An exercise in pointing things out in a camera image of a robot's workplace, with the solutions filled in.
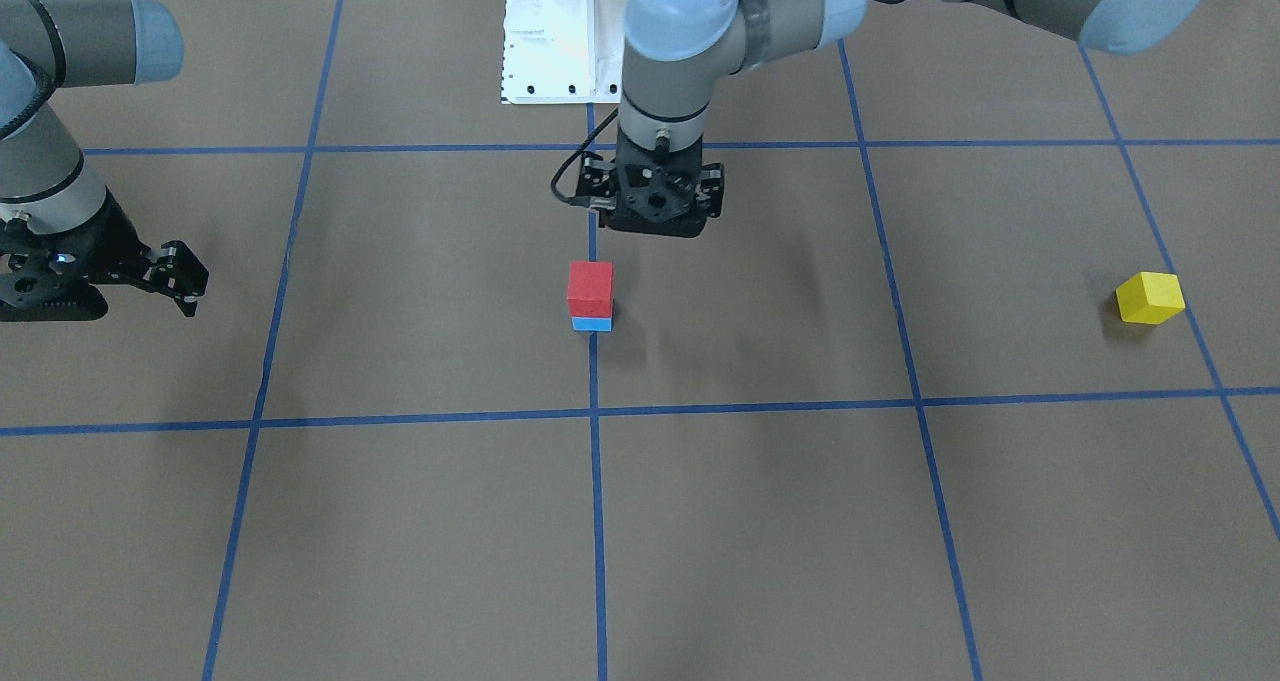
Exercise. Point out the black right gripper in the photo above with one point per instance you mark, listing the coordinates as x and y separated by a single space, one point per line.
118 244

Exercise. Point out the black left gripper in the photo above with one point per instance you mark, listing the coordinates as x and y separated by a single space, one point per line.
712 183

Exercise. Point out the red wooden block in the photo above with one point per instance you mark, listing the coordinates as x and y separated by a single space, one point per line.
590 289

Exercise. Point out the blue wooden block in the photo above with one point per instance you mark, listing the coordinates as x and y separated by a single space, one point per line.
586 324

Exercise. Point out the yellow wooden block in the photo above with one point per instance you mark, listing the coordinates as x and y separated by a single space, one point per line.
1150 298

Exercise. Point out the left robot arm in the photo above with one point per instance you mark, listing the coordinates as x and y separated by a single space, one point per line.
675 51

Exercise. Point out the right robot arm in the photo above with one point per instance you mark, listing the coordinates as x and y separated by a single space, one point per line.
51 45

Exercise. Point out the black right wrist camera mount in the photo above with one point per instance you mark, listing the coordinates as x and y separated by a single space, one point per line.
45 277

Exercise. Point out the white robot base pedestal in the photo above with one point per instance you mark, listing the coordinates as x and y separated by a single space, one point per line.
562 51

